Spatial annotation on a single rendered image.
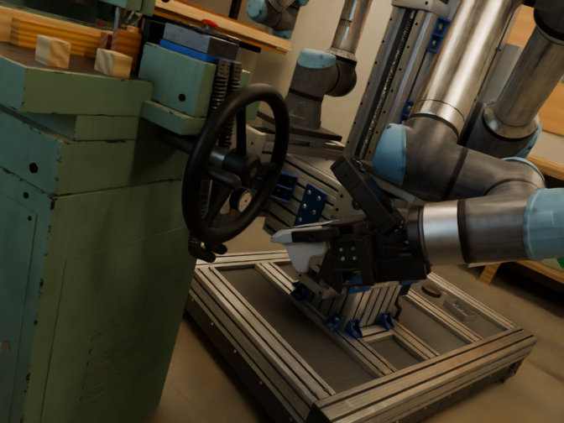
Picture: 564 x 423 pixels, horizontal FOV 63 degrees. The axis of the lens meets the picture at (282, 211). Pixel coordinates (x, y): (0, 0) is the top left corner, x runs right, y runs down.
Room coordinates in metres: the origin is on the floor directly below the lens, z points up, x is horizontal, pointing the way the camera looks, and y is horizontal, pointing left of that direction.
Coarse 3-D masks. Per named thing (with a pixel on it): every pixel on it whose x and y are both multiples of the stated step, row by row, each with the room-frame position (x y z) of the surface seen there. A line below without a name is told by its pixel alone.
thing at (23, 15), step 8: (0, 8) 0.71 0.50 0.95; (8, 8) 0.72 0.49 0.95; (0, 16) 0.71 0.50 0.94; (8, 16) 0.72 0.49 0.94; (16, 16) 0.73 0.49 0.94; (24, 16) 0.74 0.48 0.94; (32, 16) 0.75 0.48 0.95; (40, 16) 0.77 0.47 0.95; (0, 24) 0.71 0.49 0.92; (8, 24) 0.72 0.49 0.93; (56, 24) 0.79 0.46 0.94; (64, 24) 0.81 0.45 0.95; (72, 24) 0.82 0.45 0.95; (0, 32) 0.71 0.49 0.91; (8, 32) 0.72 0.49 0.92; (88, 32) 0.85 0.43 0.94; (96, 32) 0.87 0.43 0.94; (0, 40) 0.71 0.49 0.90; (8, 40) 0.72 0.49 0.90
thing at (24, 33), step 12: (12, 24) 0.72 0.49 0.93; (24, 24) 0.72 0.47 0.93; (36, 24) 0.74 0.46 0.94; (48, 24) 0.78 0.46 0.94; (12, 36) 0.72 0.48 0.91; (24, 36) 0.72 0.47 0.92; (36, 36) 0.74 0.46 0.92; (48, 36) 0.76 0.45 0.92; (60, 36) 0.78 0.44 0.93; (72, 36) 0.80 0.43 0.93; (84, 36) 0.82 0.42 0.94; (96, 36) 0.85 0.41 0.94; (72, 48) 0.81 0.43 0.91; (84, 48) 0.83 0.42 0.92; (96, 48) 0.85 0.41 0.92
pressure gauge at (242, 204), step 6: (240, 186) 1.05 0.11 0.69; (234, 192) 1.04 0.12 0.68; (240, 192) 1.03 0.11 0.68; (246, 192) 1.05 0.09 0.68; (252, 192) 1.07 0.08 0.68; (234, 198) 1.03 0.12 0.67; (240, 198) 1.02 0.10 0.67; (246, 198) 1.05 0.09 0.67; (252, 198) 1.08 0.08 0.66; (234, 204) 1.03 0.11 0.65; (240, 204) 1.03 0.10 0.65; (246, 204) 1.06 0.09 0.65; (234, 210) 1.06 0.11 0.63; (240, 210) 1.04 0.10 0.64
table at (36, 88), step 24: (0, 48) 0.65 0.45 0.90; (24, 48) 0.72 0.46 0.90; (0, 72) 0.59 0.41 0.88; (24, 72) 0.57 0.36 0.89; (48, 72) 0.60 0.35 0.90; (72, 72) 0.64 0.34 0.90; (96, 72) 0.70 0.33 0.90; (0, 96) 0.59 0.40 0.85; (24, 96) 0.57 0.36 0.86; (48, 96) 0.61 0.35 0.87; (72, 96) 0.64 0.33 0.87; (96, 96) 0.68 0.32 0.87; (120, 96) 0.72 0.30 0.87; (144, 96) 0.77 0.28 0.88; (168, 120) 0.74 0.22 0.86; (192, 120) 0.75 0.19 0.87
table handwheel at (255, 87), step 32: (256, 96) 0.73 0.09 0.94; (224, 128) 0.67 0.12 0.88; (288, 128) 0.86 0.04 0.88; (192, 160) 0.64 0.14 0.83; (224, 160) 0.75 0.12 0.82; (256, 160) 0.76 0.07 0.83; (192, 192) 0.64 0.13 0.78; (224, 192) 0.73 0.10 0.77; (256, 192) 0.87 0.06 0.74; (192, 224) 0.66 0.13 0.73
